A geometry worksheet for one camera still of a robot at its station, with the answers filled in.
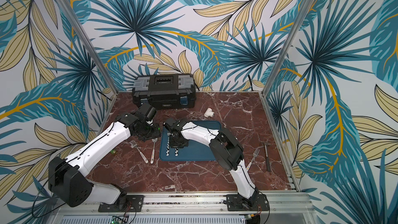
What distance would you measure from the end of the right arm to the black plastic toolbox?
0.27 meters

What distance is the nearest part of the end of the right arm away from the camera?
0.67m

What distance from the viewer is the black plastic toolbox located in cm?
98
